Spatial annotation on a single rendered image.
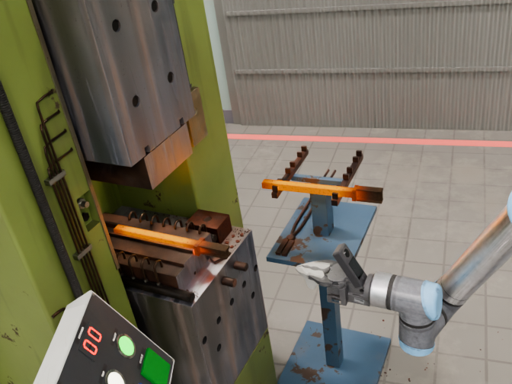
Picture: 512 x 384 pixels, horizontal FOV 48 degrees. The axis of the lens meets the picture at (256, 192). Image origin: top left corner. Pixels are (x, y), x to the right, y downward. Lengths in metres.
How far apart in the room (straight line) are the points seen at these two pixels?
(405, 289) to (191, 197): 0.82
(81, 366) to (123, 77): 0.63
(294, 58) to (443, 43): 1.06
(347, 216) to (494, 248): 0.90
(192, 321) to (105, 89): 0.71
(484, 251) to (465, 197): 2.23
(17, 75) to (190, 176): 0.75
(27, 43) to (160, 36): 0.32
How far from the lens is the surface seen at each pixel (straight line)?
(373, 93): 4.36
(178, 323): 1.72
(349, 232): 2.13
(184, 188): 1.93
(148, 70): 1.44
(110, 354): 1.29
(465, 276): 1.51
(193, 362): 1.83
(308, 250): 2.06
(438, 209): 3.54
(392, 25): 4.17
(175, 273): 1.66
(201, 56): 1.89
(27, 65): 1.36
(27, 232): 1.40
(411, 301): 1.46
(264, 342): 2.16
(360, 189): 1.84
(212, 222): 1.83
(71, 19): 1.32
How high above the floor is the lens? 2.00
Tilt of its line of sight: 32 degrees down
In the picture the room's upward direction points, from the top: 9 degrees counter-clockwise
